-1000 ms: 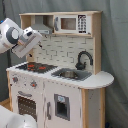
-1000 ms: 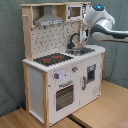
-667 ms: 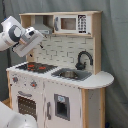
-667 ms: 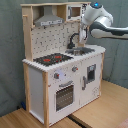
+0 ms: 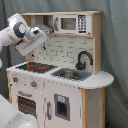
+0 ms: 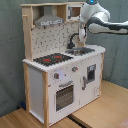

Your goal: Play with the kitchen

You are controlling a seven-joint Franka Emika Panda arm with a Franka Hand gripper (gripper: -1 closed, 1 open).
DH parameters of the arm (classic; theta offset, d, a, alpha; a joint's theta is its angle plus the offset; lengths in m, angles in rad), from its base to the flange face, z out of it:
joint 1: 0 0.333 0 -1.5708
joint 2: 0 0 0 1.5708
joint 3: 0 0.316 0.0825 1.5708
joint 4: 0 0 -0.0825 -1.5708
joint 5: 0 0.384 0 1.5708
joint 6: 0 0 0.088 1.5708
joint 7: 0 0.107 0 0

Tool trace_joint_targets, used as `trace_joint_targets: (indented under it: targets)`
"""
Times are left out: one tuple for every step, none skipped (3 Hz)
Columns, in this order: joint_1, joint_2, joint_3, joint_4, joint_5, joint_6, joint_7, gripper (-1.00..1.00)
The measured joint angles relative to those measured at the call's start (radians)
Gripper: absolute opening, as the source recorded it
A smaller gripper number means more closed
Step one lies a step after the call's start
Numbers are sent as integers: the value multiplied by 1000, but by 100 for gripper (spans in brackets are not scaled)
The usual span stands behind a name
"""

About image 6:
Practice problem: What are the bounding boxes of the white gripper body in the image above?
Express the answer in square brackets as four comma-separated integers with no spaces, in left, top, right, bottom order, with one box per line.
[79,24,87,43]

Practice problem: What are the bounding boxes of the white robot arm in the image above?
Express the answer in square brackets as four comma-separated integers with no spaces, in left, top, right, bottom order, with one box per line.
[79,0,128,42]

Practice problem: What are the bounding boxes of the wooden toy kitchen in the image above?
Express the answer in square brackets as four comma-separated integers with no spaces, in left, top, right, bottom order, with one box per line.
[22,2,105,128]

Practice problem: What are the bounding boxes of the black toy faucet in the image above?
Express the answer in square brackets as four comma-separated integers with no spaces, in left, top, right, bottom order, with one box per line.
[67,33,79,49]

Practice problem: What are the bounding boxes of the grey toy sink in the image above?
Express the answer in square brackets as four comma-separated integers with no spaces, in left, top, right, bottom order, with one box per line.
[66,47,94,56]

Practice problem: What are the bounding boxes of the white toy microwave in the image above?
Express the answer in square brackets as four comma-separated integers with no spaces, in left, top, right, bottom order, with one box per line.
[66,3,83,21]

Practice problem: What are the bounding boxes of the right red stove knob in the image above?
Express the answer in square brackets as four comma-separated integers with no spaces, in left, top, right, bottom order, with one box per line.
[72,66,78,72]

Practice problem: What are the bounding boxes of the red stove knob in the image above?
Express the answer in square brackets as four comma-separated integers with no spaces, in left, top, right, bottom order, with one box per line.
[72,66,78,72]
[54,73,60,79]

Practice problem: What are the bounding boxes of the black toy stovetop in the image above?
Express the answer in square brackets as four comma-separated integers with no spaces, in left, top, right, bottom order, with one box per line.
[34,53,71,66]

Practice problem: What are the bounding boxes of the grey range hood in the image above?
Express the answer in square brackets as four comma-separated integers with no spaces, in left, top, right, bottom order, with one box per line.
[34,6,64,27]

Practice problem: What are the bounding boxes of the grey ice dispenser panel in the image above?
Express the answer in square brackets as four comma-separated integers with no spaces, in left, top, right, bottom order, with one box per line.
[87,65,96,83]

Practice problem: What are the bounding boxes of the left red stove knob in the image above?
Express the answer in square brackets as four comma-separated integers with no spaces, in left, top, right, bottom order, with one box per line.
[54,73,60,79]

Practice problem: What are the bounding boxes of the toy oven door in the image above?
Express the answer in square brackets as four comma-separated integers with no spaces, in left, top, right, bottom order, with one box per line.
[55,80,77,113]

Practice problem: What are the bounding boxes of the grey cupboard door handle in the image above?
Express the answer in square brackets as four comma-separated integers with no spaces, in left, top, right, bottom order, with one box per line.
[82,76,86,90]

